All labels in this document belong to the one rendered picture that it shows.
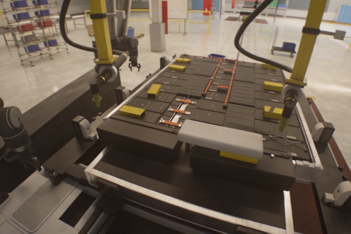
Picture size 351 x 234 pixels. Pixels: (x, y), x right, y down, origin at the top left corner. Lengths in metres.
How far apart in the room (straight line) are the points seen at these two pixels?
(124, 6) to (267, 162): 1.99
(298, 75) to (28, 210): 1.34
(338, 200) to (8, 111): 1.55
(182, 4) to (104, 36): 8.39
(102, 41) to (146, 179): 0.63
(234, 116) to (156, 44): 5.35
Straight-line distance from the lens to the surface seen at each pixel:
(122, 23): 2.34
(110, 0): 2.10
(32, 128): 1.62
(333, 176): 1.33
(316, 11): 0.81
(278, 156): 0.92
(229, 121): 1.21
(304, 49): 0.83
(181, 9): 9.22
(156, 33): 6.30
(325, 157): 1.42
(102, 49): 0.91
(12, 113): 1.06
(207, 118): 1.21
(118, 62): 1.05
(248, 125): 1.20
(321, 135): 1.48
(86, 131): 1.31
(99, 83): 0.84
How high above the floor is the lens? 1.69
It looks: 30 degrees down
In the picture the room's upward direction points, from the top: straight up
